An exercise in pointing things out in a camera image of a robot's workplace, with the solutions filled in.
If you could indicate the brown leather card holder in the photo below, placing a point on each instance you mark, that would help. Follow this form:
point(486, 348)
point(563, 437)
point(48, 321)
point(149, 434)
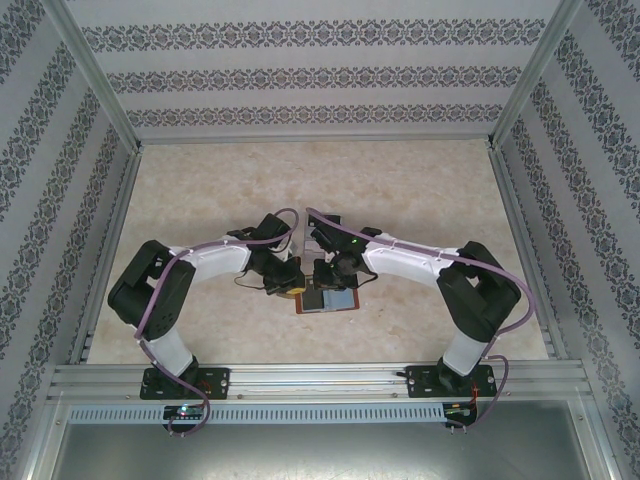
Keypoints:
point(335, 301)

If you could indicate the white chip card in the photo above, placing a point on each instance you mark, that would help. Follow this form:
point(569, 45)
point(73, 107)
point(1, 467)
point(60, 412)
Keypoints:
point(312, 246)

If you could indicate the clear plastic box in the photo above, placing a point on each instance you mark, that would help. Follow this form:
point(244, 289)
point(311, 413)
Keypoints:
point(335, 218)

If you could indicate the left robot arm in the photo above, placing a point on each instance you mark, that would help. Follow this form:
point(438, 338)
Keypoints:
point(160, 300)

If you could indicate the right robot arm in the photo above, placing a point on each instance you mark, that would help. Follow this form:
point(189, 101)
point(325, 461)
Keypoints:
point(480, 300)

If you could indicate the grey metal panel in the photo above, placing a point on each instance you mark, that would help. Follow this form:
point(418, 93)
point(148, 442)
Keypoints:
point(320, 450)

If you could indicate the small circuit board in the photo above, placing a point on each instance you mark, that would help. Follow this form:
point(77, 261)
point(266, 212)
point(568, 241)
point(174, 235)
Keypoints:
point(460, 410)
point(185, 411)

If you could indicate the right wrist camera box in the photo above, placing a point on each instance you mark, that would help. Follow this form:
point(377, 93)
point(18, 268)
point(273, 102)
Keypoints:
point(329, 257)

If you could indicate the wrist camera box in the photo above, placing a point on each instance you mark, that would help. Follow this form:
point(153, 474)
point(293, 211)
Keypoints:
point(329, 257)
point(290, 255)

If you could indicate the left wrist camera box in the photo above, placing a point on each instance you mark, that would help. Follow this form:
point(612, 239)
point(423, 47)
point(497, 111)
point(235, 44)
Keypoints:
point(290, 255)

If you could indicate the aluminium mounting rail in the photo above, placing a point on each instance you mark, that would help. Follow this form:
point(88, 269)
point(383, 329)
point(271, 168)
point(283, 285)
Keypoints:
point(320, 380)

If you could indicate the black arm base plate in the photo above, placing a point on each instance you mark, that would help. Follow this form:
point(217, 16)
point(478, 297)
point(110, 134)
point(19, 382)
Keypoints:
point(420, 382)
point(220, 382)

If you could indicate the aluminium side rail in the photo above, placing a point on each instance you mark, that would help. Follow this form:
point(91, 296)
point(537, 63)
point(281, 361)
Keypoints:
point(526, 250)
point(109, 250)

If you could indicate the aluminium frame post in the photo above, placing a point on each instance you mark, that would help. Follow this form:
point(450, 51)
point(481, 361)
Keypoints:
point(97, 75)
point(531, 75)

